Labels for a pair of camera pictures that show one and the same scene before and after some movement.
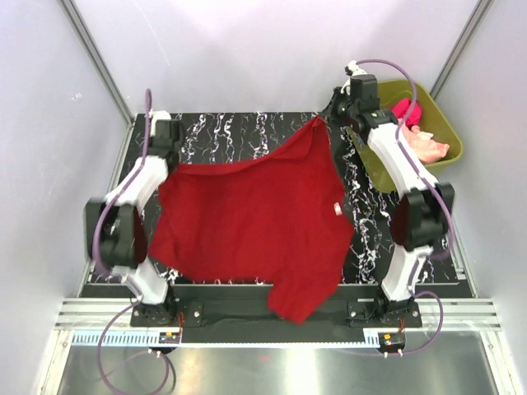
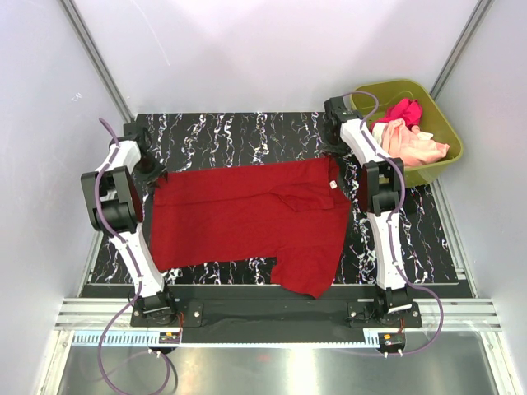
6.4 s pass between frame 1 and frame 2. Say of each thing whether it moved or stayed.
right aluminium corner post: stayed
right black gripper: moved
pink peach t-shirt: stayed
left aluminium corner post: stayed
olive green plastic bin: stayed
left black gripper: moved
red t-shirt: moved
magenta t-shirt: stayed
